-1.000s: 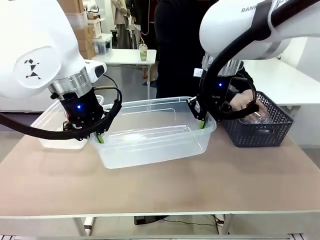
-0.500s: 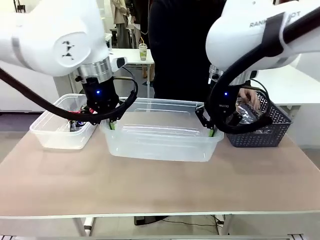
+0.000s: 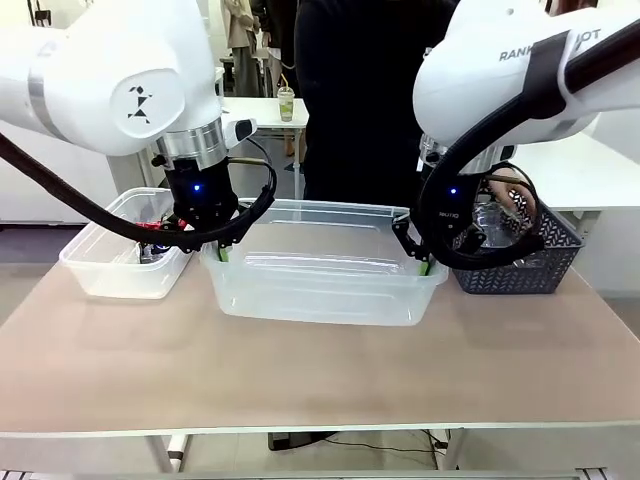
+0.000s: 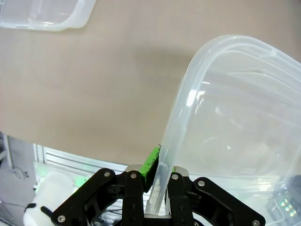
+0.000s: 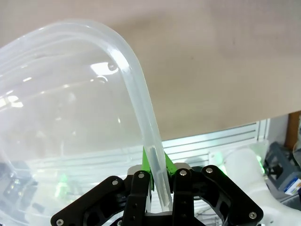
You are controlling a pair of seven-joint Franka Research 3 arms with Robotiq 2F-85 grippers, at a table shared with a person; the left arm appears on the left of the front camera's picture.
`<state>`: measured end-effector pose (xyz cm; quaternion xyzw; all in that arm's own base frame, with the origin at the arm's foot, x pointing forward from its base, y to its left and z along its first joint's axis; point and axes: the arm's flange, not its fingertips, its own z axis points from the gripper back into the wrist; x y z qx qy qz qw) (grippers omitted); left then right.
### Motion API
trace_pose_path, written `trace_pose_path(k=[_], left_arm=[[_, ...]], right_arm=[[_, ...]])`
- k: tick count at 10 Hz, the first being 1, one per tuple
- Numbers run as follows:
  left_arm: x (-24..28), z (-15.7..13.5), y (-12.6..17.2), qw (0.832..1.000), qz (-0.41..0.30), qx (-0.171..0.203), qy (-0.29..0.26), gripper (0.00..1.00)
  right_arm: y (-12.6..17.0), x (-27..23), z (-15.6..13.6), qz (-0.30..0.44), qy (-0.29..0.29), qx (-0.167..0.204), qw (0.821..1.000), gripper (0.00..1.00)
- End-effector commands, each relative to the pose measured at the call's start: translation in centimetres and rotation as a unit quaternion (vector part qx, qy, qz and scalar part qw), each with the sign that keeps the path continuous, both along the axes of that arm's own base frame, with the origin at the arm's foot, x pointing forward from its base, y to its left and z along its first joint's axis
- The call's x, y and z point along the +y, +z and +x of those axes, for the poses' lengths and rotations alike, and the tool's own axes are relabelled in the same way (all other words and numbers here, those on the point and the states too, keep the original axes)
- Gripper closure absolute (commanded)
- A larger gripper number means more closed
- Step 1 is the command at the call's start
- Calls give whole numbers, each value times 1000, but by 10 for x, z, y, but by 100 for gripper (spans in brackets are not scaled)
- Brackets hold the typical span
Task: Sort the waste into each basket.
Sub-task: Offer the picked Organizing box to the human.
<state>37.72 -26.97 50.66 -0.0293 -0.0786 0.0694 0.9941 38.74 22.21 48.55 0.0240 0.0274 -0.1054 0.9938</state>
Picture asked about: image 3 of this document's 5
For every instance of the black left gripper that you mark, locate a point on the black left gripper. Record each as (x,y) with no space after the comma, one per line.
(197,195)

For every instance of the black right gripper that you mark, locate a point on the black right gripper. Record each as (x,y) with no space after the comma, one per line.
(457,210)

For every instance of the large clear plastic bin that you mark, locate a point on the large clear plastic bin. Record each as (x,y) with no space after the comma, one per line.
(320,295)

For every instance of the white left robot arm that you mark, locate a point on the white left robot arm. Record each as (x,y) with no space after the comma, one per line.
(100,65)

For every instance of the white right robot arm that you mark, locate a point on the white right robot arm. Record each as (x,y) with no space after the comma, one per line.
(480,90)

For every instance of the red wrapper waste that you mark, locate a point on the red wrapper waste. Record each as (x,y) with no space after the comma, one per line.
(150,225)

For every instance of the dark woven plastic basket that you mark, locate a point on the dark woven plastic basket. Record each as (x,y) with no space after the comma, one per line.
(520,275)

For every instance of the person's hand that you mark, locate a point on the person's hand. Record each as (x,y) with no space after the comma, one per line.
(504,189)

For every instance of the blue white crumpled wrapper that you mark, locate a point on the blue white crumpled wrapper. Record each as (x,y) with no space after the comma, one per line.
(152,251)

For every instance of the clear plastic bottle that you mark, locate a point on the clear plastic bottle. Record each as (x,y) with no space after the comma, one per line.
(492,222)

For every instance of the small clear plastic bin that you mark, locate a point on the small clear plastic bin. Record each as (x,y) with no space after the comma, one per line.
(115,280)

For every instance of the white desk with legs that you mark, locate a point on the white desk with legs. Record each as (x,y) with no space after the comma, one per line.
(265,112)

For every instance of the person in black clothes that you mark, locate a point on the person in black clothes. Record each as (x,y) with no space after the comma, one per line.
(360,100)

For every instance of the white low cabinet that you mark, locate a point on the white low cabinet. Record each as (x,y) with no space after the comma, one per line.
(55,185)

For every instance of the plastic cup green drink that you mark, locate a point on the plastic cup green drink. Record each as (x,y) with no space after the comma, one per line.
(286,102)

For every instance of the white side table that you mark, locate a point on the white side table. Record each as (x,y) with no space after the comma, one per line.
(585,170)

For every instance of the person in beige coat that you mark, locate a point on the person in beige coat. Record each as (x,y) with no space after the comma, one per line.
(240,45)

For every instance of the white table leg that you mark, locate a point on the white table leg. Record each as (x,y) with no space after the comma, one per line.
(177,450)

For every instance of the black box under table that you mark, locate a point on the black box under table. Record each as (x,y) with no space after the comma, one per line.
(295,440)

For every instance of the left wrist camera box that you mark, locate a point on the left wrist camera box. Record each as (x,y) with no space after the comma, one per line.
(242,131)

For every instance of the aluminium rail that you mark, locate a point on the aluminium rail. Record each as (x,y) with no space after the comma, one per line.
(320,475)

